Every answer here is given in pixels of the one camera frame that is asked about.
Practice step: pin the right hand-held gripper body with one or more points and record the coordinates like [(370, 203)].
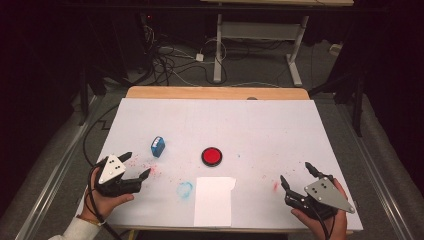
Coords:
[(325, 195)]

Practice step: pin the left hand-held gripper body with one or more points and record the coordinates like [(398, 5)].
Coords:
[(111, 170)]

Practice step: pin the blue stamp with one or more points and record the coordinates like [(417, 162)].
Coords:
[(157, 146)]

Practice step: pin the person's right hand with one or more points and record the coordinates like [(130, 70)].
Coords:
[(328, 228)]

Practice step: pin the person's left hand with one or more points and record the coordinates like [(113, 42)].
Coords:
[(105, 205)]

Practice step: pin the large white board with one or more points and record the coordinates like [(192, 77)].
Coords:
[(253, 126)]

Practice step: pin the black metal stand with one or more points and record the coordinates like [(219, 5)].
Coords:
[(357, 103), (83, 100)]

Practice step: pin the round red ink pad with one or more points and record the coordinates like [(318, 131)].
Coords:
[(211, 156)]

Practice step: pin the white paper sheet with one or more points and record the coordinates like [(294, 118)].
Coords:
[(213, 201)]

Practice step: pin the wooden table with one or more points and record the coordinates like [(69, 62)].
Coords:
[(216, 92)]

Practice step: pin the white power adapter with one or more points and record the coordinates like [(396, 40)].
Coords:
[(199, 57)]

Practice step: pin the beige desk top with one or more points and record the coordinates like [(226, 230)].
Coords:
[(276, 2)]

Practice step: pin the metal floor rail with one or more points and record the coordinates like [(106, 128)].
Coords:
[(376, 176), (56, 173)]

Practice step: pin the white metal desk frame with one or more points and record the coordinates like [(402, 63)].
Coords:
[(260, 31)]

